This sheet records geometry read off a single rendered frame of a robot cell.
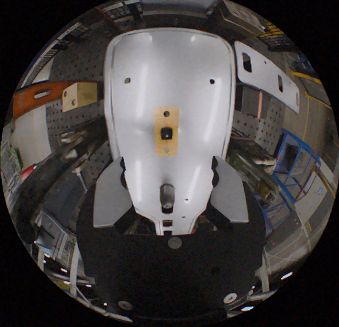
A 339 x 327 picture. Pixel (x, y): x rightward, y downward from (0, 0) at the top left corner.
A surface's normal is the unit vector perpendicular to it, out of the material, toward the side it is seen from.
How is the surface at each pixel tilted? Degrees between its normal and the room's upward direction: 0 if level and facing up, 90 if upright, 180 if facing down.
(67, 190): 90
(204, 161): 0
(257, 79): 0
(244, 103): 0
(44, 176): 81
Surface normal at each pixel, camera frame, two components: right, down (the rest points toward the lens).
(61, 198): 0.79, -0.54
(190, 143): 0.04, 0.51
